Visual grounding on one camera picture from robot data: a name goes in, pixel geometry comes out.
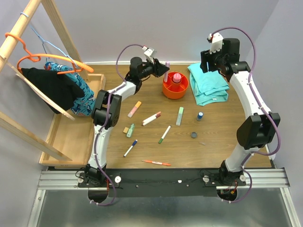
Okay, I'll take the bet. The pink cap white marker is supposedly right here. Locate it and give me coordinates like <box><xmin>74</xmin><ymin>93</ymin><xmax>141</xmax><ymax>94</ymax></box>
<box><xmin>142</xmin><ymin>111</ymin><xmax>161</xmax><ymax>123</ymax></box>

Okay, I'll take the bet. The purple cable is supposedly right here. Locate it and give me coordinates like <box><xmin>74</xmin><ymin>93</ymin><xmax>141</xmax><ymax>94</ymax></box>
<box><xmin>210</xmin><ymin>26</ymin><xmax>283</xmax><ymax>204</ymax></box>
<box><xmin>89</xmin><ymin>44</ymin><xmax>147</xmax><ymax>207</ymax></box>

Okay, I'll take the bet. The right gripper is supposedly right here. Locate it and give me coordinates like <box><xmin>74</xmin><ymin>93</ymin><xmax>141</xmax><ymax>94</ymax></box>
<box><xmin>199</xmin><ymin>45</ymin><xmax>226</xmax><ymax>73</ymax></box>

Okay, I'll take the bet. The blue cap white marker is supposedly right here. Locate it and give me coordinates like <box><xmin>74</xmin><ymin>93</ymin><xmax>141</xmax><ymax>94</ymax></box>
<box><xmin>123</xmin><ymin>140</ymin><xmax>138</xmax><ymax>157</ymax></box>

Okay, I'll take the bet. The orange cap highlighter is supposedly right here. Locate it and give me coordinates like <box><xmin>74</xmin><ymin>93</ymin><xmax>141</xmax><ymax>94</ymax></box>
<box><xmin>127</xmin><ymin>101</ymin><xmax>142</xmax><ymax>118</ymax></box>

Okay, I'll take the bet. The orange divided round container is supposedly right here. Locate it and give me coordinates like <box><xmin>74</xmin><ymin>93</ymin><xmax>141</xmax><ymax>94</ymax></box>
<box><xmin>162</xmin><ymin>72</ymin><xmax>189</xmax><ymax>99</ymax></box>

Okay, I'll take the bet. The blue patterned garment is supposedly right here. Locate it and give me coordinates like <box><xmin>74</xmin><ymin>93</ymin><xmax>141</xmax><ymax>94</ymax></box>
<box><xmin>45</xmin><ymin>61</ymin><xmax>95</xmax><ymax>116</ymax></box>

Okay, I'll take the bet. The green cap white marker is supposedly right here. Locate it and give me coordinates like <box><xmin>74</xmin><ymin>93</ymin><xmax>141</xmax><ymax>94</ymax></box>
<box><xmin>158</xmin><ymin>125</ymin><xmax>171</xmax><ymax>144</ymax></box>

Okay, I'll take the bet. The green highlighter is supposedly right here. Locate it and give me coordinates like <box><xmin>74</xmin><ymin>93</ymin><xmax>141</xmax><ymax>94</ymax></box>
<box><xmin>176</xmin><ymin>107</ymin><xmax>184</xmax><ymax>126</ymax></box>

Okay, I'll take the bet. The orange plastic hanger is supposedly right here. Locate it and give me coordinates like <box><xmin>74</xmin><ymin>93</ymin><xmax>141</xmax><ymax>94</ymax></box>
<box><xmin>4</xmin><ymin>32</ymin><xmax>94</xmax><ymax>75</ymax></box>

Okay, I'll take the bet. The dark red cap marker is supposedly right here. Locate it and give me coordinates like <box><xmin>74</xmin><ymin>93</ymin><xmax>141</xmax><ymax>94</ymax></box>
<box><xmin>142</xmin><ymin>114</ymin><xmax>161</xmax><ymax>126</ymax></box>

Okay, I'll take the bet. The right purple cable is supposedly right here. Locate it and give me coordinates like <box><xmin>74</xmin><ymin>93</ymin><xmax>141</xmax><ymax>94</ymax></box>
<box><xmin>210</xmin><ymin>26</ymin><xmax>283</xmax><ymax>204</ymax></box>

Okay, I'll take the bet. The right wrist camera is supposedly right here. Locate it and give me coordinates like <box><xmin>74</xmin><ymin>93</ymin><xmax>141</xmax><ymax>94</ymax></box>
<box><xmin>207</xmin><ymin>32</ymin><xmax>223</xmax><ymax>54</ymax></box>

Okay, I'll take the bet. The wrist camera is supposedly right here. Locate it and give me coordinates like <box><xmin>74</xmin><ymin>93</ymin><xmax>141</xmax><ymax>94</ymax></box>
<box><xmin>142</xmin><ymin>45</ymin><xmax>157</xmax><ymax>61</ymax></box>
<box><xmin>207</xmin><ymin>32</ymin><xmax>223</xmax><ymax>54</ymax></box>

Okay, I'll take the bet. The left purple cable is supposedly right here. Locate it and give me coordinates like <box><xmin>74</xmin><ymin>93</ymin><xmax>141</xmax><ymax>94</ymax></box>
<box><xmin>89</xmin><ymin>44</ymin><xmax>147</xmax><ymax>207</ymax></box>

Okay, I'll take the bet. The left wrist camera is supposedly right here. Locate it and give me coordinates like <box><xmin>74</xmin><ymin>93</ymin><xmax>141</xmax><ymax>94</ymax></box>
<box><xmin>142</xmin><ymin>45</ymin><xmax>157</xmax><ymax>61</ymax></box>

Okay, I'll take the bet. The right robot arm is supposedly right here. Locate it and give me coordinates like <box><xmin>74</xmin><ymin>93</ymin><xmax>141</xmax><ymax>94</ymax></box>
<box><xmin>200</xmin><ymin>33</ymin><xmax>280</xmax><ymax>185</ymax></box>

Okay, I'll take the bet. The wooden clothes rack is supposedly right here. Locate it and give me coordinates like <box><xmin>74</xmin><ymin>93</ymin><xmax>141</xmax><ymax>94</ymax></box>
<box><xmin>0</xmin><ymin>0</ymin><xmax>104</xmax><ymax>166</ymax></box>

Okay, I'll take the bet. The teal folded cloth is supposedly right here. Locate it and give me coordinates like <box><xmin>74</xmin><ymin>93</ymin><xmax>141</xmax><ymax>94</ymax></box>
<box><xmin>188</xmin><ymin>63</ymin><xmax>229</xmax><ymax>106</ymax></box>

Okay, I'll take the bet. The black garment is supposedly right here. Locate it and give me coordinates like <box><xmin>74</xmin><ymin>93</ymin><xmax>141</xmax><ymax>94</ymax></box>
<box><xmin>21</xmin><ymin>68</ymin><xmax>84</xmax><ymax>111</ymax></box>

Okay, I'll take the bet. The grey round cap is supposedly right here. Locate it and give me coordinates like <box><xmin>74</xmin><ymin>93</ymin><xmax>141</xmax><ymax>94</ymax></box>
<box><xmin>190</xmin><ymin>132</ymin><xmax>197</xmax><ymax>139</ymax></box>

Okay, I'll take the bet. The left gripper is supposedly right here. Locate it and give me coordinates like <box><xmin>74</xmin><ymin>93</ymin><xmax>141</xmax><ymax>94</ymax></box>
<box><xmin>138</xmin><ymin>56</ymin><xmax>169</xmax><ymax>80</ymax></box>

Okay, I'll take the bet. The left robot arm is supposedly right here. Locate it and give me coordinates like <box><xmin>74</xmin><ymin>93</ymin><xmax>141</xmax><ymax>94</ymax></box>
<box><xmin>83</xmin><ymin>57</ymin><xmax>169</xmax><ymax>187</ymax></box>

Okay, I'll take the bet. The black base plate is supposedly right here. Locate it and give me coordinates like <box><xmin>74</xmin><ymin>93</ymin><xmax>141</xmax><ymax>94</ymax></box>
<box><xmin>75</xmin><ymin>166</ymin><xmax>246</xmax><ymax>202</ymax></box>

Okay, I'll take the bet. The wooden tray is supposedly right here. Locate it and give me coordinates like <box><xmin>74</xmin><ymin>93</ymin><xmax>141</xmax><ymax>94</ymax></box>
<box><xmin>38</xmin><ymin>73</ymin><xmax>106</xmax><ymax>166</ymax></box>

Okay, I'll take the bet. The aluminium rail frame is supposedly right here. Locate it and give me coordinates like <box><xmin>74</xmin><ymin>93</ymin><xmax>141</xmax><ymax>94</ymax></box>
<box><xmin>28</xmin><ymin>168</ymin><xmax>300</xmax><ymax>227</ymax></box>

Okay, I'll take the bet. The small green correction bottle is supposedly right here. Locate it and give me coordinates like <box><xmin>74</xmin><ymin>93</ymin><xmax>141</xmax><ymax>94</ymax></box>
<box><xmin>126</xmin><ymin>123</ymin><xmax>134</xmax><ymax>138</ymax></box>

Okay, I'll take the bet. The orange pen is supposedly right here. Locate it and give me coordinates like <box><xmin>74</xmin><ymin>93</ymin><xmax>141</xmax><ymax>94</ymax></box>
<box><xmin>142</xmin><ymin>160</ymin><xmax>171</xmax><ymax>166</ymax></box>

